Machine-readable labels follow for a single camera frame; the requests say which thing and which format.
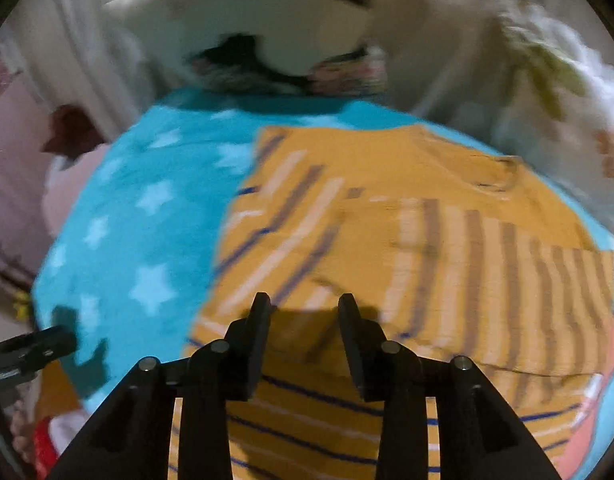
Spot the person's left hand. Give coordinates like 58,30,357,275
9,404,38,467

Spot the blue star cartoon blanket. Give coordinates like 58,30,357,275
32,87,614,480

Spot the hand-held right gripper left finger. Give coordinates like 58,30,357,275
47,292,276,480

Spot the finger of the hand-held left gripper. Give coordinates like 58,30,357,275
0,325,79,367

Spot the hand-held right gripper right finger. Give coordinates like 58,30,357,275
337,292,563,480

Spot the white leaf print pillow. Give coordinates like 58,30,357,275
487,0,614,241

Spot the white curtain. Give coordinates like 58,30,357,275
7,0,188,137

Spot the white cartoon print pillow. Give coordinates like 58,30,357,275
104,0,389,97

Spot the dark red cloth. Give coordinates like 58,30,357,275
41,105,108,157

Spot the red white cloth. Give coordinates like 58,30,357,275
34,409,90,480

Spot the pink cloth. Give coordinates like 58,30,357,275
41,142,114,239

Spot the orange striped shirt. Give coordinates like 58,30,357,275
167,125,614,480

